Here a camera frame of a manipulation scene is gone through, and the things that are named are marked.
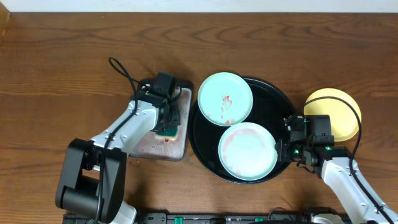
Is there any green scouring sponge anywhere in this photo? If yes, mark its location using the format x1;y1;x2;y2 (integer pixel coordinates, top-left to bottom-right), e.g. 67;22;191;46
155;127;178;139

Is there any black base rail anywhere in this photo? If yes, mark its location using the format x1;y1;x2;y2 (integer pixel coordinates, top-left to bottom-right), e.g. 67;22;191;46
62;207;352;224

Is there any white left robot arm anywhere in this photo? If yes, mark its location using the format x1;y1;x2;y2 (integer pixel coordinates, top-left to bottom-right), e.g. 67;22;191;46
55;73;179;223

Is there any black round tray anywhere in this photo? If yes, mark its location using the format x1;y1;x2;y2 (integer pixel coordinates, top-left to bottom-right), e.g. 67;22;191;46
188;78;295;184

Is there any black rectangular soapy tray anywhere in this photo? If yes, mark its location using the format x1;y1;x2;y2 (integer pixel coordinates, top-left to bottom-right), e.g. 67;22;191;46
130;80;193;161

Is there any pale yellow plate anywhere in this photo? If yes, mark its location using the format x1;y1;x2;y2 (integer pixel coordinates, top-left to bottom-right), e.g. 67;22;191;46
304;88;361;142

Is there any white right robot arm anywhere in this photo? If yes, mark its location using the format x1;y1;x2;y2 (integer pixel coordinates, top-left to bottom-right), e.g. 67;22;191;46
275;115;397;223

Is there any mint green plate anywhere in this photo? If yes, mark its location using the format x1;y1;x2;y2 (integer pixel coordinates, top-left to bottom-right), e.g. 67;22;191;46
197;72;254;126
218;122;277;181

